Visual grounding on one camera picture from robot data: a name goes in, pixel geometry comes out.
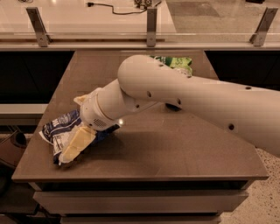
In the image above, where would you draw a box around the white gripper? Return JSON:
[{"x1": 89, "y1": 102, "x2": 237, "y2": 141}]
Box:
[{"x1": 59, "y1": 87, "x2": 116, "y2": 164}]

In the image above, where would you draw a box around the blue chip bag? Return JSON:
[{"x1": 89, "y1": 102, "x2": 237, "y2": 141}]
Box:
[{"x1": 39, "y1": 109, "x2": 120, "y2": 165}]

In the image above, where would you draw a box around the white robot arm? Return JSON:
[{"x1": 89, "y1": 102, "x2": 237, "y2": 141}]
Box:
[{"x1": 59, "y1": 55, "x2": 280, "y2": 164}]

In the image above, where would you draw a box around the green chip bag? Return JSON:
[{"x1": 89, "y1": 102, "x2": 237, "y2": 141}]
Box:
[{"x1": 153, "y1": 56, "x2": 193, "y2": 77}]

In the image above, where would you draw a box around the blue Pepsi can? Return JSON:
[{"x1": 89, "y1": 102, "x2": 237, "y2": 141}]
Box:
[{"x1": 165, "y1": 103, "x2": 182, "y2": 112}]

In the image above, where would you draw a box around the grey table drawer unit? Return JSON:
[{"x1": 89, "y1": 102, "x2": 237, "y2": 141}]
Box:
[{"x1": 33, "y1": 190, "x2": 249, "y2": 224}]

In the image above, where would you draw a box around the left metal railing bracket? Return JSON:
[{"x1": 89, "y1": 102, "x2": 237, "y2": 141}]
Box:
[{"x1": 26, "y1": 7, "x2": 51, "y2": 47}]

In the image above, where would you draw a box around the metal railing bracket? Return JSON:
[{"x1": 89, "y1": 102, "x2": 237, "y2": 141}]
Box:
[
  {"x1": 146, "y1": 7, "x2": 158, "y2": 47},
  {"x1": 249, "y1": 7, "x2": 278, "y2": 47},
  {"x1": 26, "y1": 7, "x2": 51, "y2": 47}
]

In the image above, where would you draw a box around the black power cable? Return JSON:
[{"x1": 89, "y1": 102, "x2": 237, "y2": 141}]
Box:
[{"x1": 86, "y1": 2, "x2": 148, "y2": 16}]

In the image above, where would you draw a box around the middle metal railing bracket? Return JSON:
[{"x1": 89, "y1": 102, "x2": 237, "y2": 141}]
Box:
[{"x1": 146, "y1": 7, "x2": 158, "y2": 47}]

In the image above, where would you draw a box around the right metal railing bracket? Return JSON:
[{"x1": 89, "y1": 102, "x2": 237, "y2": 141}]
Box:
[{"x1": 249, "y1": 7, "x2": 278, "y2": 47}]

